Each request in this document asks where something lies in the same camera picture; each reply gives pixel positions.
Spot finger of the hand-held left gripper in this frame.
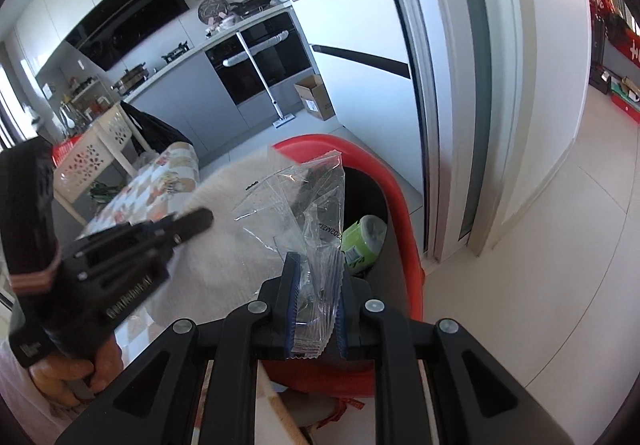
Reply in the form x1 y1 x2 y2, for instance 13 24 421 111
147 208 215 247

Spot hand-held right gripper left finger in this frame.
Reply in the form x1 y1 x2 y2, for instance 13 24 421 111
52 252 303 445

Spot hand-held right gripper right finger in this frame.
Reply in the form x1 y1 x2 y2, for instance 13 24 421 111
335 270 576 445

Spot large green white bottle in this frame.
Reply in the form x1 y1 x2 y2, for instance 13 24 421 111
341 215 389 276

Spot clear plastic bag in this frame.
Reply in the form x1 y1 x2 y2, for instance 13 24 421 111
231 147 347 361

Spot person's left hand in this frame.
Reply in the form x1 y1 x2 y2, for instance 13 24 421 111
30 339 124 409

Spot white fluffy cushion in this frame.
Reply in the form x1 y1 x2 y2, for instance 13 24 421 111
147 147 296 327

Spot checkered patterned tablecloth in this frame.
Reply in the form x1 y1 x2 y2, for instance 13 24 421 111
80 145 201 361

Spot green onions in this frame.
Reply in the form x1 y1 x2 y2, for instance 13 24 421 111
90 182 119 204

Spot black jacket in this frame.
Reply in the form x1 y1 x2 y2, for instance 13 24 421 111
121 102 194 158

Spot grey kitchen counter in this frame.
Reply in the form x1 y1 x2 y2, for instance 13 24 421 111
120 0 321 162

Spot beige cutout chair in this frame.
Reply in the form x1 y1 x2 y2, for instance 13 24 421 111
52 105 139 226

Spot red plastic basket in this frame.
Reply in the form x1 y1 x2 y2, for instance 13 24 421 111
52 135 84 161

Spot red plastic chair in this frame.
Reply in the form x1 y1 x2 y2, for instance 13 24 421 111
262 134 426 400

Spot steel pot with lid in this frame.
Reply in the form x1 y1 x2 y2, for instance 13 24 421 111
112 66 150 94

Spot white mop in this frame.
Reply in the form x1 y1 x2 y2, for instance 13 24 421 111
236 32 296 128

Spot gas stove burner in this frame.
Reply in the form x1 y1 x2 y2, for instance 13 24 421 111
161 41 194 64

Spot cardboard box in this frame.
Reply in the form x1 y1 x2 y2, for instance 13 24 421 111
294 75 337 122

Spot black built-in oven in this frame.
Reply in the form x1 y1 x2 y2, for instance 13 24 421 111
205 10 314 106

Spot black range hood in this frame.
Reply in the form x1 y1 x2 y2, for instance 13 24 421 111
65 0 191 71

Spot round patterned trivet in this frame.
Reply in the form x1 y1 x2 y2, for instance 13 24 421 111
197 0 229 24

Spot black wok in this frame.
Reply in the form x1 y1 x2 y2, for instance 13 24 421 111
232 0 276 16

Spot white refrigerator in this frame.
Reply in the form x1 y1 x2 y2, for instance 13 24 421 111
280 0 427 192

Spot red garment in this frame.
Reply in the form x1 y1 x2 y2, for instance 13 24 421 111
586 0 640 72

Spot grey sliding door frame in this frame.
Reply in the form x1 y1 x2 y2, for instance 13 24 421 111
367 0 527 262

